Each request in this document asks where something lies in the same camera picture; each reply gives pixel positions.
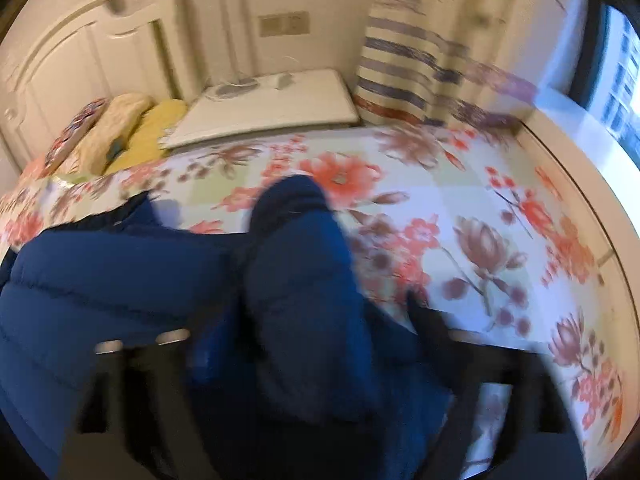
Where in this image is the patterned purple pillow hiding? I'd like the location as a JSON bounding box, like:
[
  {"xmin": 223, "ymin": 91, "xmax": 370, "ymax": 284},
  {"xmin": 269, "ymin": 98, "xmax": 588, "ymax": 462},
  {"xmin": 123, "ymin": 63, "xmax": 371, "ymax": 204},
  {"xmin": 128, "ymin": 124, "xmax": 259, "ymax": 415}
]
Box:
[{"xmin": 43, "ymin": 98, "xmax": 108, "ymax": 174}]

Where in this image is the floral bed quilt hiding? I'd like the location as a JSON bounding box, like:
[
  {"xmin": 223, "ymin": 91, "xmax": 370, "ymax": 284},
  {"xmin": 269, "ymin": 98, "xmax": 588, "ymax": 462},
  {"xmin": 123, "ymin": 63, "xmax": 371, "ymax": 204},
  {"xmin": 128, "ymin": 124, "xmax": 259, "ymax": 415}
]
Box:
[{"xmin": 1, "ymin": 128, "xmax": 639, "ymax": 478}]

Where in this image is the navy blue puffer jacket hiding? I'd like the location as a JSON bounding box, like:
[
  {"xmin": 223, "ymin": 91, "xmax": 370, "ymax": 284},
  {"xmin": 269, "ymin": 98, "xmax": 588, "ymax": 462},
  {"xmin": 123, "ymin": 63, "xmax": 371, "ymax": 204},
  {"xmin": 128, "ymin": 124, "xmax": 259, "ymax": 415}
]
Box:
[{"xmin": 1, "ymin": 176, "xmax": 448, "ymax": 479}]

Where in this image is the white wooden headboard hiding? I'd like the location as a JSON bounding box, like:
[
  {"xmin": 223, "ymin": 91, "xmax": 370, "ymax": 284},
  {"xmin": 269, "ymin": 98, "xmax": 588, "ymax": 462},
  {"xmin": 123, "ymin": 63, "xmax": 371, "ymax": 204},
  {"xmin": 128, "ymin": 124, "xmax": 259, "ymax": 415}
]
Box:
[{"xmin": 1, "ymin": 0, "xmax": 204, "ymax": 166}]

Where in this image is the patterned window curtain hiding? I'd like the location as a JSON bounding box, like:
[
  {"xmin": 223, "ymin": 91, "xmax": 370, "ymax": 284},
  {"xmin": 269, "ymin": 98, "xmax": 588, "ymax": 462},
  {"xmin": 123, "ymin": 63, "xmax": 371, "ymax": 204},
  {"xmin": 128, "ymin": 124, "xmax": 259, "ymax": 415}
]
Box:
[{"xmin": 355, "ymin": 0, "xmax": 586, "ymax": 130}]

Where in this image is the white stand lamp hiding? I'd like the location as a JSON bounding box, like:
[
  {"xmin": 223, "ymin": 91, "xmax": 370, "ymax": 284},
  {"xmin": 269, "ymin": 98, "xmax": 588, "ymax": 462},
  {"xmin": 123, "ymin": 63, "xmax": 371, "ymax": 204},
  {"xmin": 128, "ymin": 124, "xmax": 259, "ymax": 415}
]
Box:
[{"xmin": 204, "ymin": 0, "xmax": 259, "ymax": 101}]

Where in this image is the wall socket panel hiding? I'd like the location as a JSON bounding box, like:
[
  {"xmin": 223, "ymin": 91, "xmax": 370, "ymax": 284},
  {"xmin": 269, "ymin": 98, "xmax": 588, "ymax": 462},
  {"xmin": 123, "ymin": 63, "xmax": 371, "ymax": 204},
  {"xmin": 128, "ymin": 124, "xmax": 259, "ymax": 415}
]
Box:
[{"xmin": 258, "ymin": 11, "xmax": 310, "ymax": 38}]

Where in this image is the white bedside table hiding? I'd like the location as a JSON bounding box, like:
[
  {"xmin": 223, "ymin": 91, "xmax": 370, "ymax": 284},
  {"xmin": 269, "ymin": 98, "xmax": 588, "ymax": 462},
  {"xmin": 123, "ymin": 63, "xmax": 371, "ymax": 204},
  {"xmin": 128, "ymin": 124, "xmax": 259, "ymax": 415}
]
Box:
[{"xmin": 160, "ymin": 68, "xmax": 359, "ymax": 150}]

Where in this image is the cream pillow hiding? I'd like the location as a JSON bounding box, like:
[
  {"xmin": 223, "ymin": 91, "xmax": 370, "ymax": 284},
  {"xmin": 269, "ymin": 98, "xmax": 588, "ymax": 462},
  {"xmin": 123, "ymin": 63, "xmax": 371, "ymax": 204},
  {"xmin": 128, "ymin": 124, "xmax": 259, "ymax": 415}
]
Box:
[{"xmin": 75, "ymin": 92, "xmax": 153, "ymax": 176}]

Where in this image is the dark framed window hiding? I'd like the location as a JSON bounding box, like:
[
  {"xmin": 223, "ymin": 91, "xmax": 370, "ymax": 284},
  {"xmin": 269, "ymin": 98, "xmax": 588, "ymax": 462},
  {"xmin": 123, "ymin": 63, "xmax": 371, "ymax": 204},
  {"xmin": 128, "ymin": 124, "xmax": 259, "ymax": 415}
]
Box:
[{"xmin": 568, "ymin": 0, "xmax": 639, "ymax": 162}]

